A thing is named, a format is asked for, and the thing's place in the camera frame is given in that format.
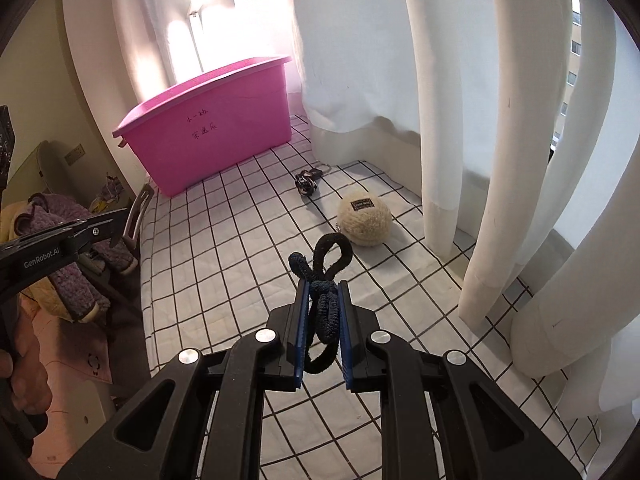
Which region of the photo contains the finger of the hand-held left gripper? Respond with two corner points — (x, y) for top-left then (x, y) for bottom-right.
(60, 208), (128, 256)

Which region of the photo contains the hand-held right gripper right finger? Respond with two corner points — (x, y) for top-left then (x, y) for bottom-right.
(337, 281), (583, 480)

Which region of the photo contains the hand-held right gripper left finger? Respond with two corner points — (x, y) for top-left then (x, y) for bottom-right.
(65, 280), (311, 480)

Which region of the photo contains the dark blue fuzzy hair tie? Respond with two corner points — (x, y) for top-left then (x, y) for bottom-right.
(289, 252), (335, 306)

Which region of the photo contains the dark blue rope toy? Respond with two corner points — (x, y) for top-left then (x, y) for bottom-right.
(302, 232), (355, 375)

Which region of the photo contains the pink plastic basin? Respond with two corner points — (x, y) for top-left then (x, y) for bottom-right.
(112, 55), (293, 198)

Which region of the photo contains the purple fuzzy garment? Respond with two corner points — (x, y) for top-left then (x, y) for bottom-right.
(27, 192), (139, 323)

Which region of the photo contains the grey slotted chair back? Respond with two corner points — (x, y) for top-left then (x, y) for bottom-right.
(122, 182), (155, 257)

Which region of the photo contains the yellow garment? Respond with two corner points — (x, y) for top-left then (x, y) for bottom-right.
(0, 200), (66, 321)

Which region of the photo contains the cream fluffy ball scrunchie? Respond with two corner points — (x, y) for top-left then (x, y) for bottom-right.
(336, 194), (394, 248)

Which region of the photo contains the checked white tablecloth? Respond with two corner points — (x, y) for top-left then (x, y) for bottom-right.
(135, 110), (606, 480)

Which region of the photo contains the white curtain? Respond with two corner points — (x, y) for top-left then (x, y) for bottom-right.
(110, 0), (640, 421)

